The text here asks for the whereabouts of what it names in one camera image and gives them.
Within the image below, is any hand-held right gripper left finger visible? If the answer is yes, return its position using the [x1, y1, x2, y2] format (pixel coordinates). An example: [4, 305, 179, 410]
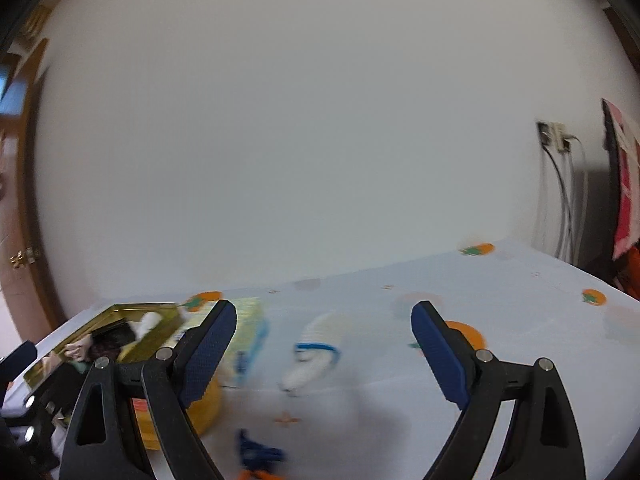
[59, 300, 238, 480]

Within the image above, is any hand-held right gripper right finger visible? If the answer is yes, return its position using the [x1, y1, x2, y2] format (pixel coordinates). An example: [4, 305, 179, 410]
[410, 301, 587, 480]

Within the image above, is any gold tin box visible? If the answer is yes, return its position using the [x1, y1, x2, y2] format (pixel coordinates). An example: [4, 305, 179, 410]
[22, 302, 187, 392]

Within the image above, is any dark purple cloth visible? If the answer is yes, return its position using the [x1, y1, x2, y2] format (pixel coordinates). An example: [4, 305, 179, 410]
[90, 327, 136, 361]

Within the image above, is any white glove with blue band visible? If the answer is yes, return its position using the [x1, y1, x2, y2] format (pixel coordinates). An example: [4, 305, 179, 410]
[279, 312, 347, 394]

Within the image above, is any yellow patterned tissue packet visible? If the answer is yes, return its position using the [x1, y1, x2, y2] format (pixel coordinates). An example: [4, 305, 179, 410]
[175, 297, 269, 387]

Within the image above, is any round yellow tin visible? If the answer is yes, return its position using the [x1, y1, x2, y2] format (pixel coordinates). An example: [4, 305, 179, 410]
[129, 375, 224, 452]

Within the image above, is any pale blue printed tablecloth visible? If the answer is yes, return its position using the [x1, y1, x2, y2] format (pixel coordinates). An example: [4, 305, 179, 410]
[0, 240, 640, 480]

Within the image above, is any blue plastic toy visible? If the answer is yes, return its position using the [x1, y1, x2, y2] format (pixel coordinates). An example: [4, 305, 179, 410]
[234, 428, 289, 480]

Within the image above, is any brown wooden door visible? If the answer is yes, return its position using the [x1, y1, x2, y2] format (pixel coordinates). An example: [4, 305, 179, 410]
[0, 5, 68, 351]

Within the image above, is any brass door handle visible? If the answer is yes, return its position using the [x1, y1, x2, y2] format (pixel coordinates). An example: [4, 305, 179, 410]
[9, 248, 42, 269]

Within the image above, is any dark cable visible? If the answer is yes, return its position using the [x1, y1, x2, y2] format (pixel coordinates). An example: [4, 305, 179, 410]
[542, 146, 574, 262]

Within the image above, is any white wall socket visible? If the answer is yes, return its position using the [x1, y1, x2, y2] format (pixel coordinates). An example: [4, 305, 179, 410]
[537, 120, 576, 154]

